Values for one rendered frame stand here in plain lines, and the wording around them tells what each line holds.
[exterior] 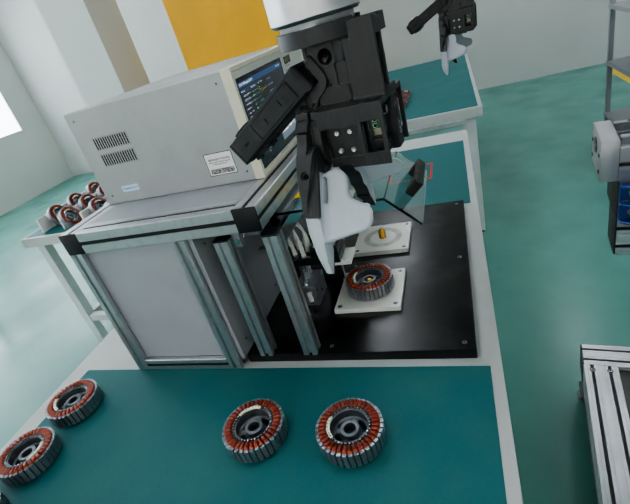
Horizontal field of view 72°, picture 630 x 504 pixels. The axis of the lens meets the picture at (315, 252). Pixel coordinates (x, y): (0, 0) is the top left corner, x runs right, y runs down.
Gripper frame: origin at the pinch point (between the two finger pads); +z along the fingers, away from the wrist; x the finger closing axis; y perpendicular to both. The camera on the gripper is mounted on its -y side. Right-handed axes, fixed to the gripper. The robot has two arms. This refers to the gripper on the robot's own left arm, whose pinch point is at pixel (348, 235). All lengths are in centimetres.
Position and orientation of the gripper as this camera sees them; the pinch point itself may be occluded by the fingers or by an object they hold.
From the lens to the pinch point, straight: 46.2
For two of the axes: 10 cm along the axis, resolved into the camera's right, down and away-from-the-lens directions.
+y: 8.9, -0.3, -4.5
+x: 3.7, -5.3, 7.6
